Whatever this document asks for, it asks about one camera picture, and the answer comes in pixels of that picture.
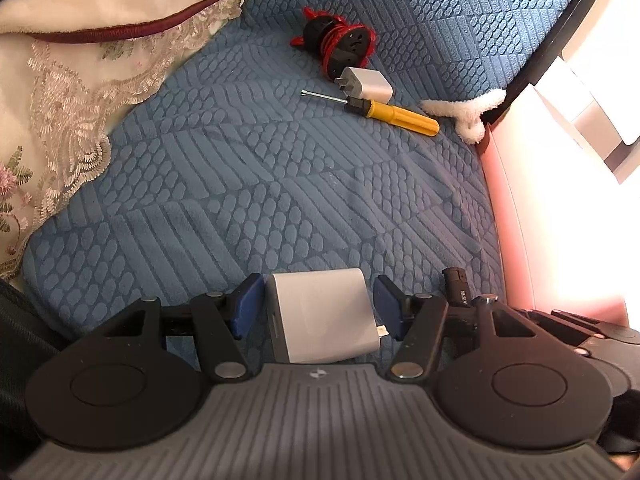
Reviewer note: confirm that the large white charger block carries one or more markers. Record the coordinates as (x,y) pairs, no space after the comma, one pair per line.
(320,315)

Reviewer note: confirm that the small white plug charger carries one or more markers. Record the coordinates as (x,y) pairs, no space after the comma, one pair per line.
(370,84)

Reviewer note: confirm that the embroidered lace cloth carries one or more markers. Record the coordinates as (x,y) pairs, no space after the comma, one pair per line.
(55,110)

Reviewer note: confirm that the pink panel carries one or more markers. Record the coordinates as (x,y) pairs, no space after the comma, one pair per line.
(550,235)

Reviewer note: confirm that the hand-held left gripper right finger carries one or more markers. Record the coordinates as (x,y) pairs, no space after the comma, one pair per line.
(387,310)

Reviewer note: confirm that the white cushion maroon piping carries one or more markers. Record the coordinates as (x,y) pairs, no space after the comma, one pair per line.
(100,0)

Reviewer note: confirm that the blue textured sofa cover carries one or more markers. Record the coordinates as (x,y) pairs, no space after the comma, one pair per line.
(250,185)

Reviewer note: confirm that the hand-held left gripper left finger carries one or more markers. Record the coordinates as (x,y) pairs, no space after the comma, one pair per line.
(247,305)

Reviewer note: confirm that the black cylindrical tool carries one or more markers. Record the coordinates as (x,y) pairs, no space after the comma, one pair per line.
(457,287)

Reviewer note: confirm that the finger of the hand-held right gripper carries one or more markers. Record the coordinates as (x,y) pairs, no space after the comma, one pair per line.
(575,325)

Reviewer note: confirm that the white fluffy cloth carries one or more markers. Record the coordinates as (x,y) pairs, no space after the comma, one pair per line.
(470,115)

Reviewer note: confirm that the grey white box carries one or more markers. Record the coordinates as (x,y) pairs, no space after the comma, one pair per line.
(605,130)

